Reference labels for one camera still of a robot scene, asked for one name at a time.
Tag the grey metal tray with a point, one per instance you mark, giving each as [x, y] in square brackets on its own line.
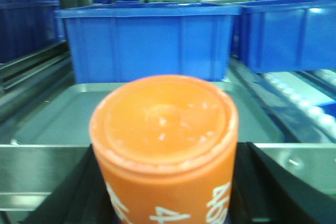
[65, 120]

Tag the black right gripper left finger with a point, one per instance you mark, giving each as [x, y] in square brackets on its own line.
[80, 198]

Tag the orange capacitor with white numbers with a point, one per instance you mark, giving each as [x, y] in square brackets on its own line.
[166, 148]

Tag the large blue crate centre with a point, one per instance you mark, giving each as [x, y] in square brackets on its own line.
[128, 41]

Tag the roller conveyor track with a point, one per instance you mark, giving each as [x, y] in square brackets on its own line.
[289, 100]

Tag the blue crate on right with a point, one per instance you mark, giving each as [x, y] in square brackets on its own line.
[285, 35]

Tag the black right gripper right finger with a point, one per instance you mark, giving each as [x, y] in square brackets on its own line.
[256, 198]

